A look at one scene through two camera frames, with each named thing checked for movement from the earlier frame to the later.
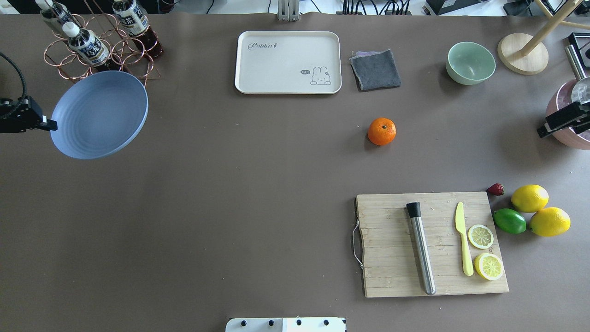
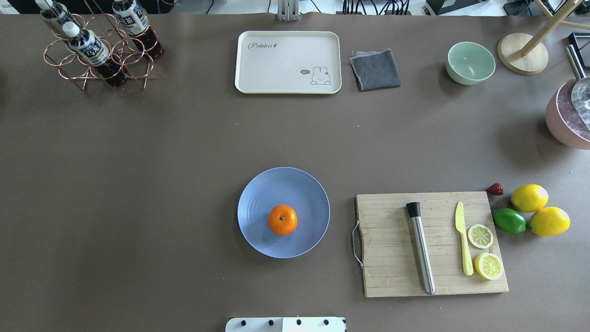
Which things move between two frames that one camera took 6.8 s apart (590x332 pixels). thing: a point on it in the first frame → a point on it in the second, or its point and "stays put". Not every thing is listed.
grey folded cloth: [375, 69] stays put
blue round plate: [99, 114] → [289, 186]
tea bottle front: [87, 44] stays put
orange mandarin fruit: [381, 131] → [282, 220]
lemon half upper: [480, 236] stays put
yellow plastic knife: [468, 261] stays put
